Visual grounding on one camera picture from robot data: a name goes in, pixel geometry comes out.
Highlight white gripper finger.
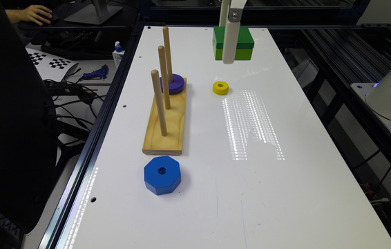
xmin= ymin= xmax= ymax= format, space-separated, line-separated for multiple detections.
xmin=222 ymin=0 xmax=246 ymax=64
xmin=218 ymin=0 xmax=230 ymax=27

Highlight green square block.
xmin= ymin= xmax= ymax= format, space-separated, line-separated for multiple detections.
xmin=212 ymin=26 xmax=254 ymax=61

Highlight blue octagon block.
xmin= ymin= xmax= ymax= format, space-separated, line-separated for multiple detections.
xmin=144 ymin=156 xmax=181 ymax=195

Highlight person's hand on mouse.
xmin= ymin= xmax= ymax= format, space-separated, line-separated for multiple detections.
xmin=20 ymin=5 xmax=53 ymax=26

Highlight far wooden peg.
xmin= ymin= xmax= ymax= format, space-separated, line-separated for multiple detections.
xmin=162 ymin=26 xmax=173 ymax=83

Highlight wooden peg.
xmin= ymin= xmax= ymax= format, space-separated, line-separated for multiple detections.
xmin=151 ymin=69 xmax=167 ymax=136
xmin=162 ymin=26 xmax=173 ymax=83
xmin=158 ymin=45 xmax=171 ymax=110

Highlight middle wooden peg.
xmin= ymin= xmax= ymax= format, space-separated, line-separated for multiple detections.
xmin=158 ymin=45 xmax=171 ymax=110

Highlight near wooden peg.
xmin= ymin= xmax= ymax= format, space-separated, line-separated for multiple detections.
xmin=151 ymin=69 xmax=167 ymax=136

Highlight white lotion bottle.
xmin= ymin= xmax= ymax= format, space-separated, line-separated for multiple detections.
xmin=112 ymin=41 xmax=124 ymax=68

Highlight grey monitor stand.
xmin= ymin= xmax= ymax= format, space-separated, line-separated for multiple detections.
xmin=64 ymin=0 xmax=123 ymax=25

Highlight wooden peg base board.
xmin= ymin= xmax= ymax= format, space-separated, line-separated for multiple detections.
xmin=142 ymin=89 xmax=186 ymax=156

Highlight blue glue gun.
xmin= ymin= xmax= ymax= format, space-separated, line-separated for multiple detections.
xmin=82 ymin=64 xmax=108 ymax=80

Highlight checkerboard calibration sheet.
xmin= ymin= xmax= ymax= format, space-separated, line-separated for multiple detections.
xmin=26 ymin=48 xmax=77 ymax=82

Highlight black monitor back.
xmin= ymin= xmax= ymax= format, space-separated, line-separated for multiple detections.
xmin=0 ymin=2 xmax=57 ymax=233

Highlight yellow ring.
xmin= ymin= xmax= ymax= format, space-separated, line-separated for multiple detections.
xmin=212 ymin=80 xmax=230 ymax=96

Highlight purple ring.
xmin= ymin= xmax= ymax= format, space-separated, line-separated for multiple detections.
xmin=160 ymin=73 xmax=186 ymax=95

